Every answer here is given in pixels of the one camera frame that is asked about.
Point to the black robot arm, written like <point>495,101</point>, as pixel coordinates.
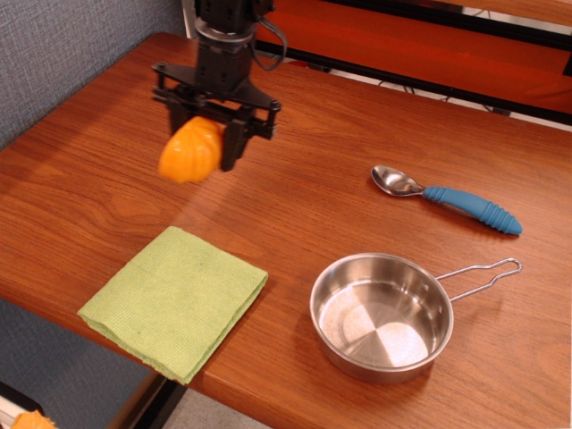
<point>229,20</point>

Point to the orange plastic toy half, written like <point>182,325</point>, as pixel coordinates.
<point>193,152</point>

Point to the black table leg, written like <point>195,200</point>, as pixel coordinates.
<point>150,405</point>

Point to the blue handled metal spoon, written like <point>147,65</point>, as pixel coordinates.
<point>398,184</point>

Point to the green folded towel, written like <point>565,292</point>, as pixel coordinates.
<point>173,304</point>

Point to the small stainless steel pan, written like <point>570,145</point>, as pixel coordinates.
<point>384,319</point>

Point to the orange panel black frame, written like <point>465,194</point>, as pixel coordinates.
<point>505,54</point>

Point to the orange object at corner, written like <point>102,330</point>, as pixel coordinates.
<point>32,420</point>

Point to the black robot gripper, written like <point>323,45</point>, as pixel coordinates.
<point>218,88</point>

